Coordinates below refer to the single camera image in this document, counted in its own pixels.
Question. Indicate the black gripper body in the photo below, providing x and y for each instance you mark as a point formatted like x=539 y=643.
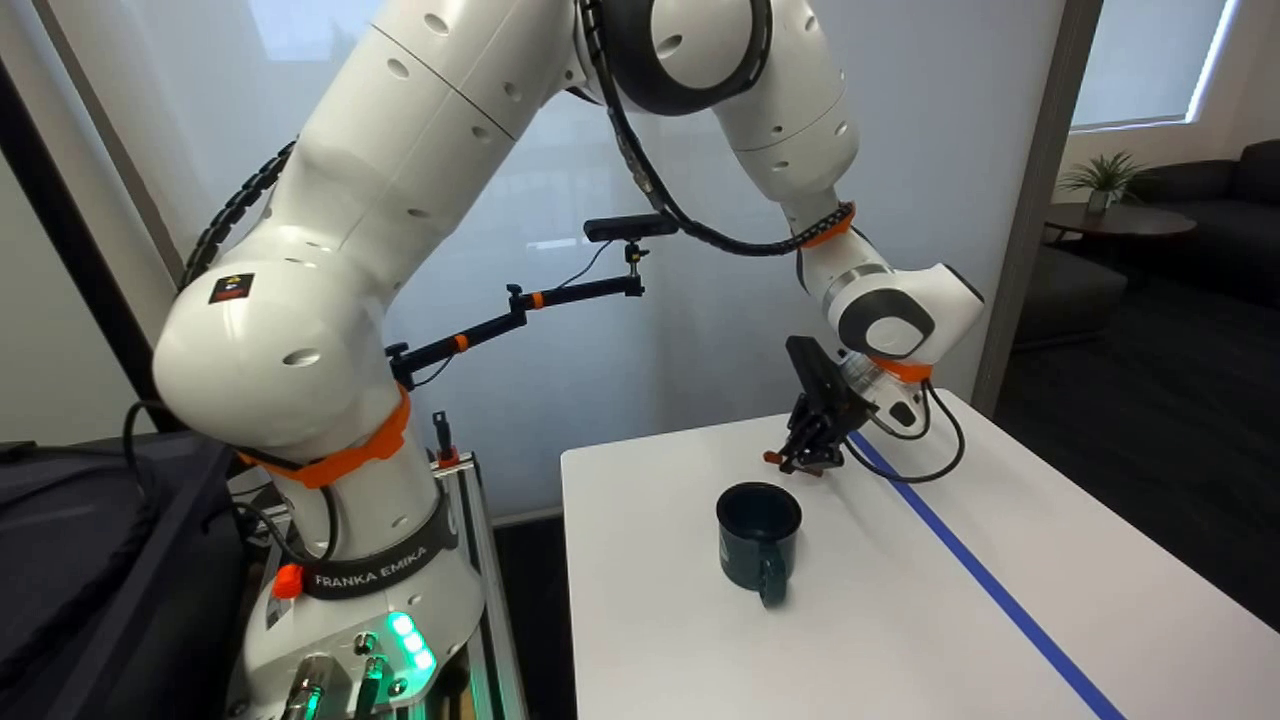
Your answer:
x=830 y=410

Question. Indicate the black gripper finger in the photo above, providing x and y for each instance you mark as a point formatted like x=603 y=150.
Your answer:
x=830 y=458
x=794 y=452

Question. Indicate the orange marker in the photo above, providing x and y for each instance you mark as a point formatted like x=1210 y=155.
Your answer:
x=814 y=466

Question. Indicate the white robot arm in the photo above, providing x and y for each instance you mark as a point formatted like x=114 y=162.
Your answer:
x=272 y=341

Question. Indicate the blue tape border line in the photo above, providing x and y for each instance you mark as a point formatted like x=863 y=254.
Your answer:
x=1038 y=637

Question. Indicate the dark teal mug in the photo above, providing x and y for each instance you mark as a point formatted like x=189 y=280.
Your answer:
x=759 y=539

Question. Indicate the round dark side table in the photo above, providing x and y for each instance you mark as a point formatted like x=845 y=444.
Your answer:
x=1122 y=221

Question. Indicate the potted green plant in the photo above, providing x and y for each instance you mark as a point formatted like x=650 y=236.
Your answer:
x=1100 y=182

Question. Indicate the dark sofa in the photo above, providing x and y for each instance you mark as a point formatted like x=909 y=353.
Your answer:
x=1234 y=209

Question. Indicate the black side stand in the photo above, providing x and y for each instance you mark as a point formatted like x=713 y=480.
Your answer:
x=120 y=557

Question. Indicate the black camera on boom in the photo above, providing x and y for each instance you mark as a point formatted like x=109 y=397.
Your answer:
x=630 y=227

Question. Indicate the black articulated camera boom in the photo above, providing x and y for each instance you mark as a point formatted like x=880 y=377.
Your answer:
x=522 y=315

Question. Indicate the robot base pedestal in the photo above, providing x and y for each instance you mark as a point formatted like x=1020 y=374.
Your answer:
x=425 y=650

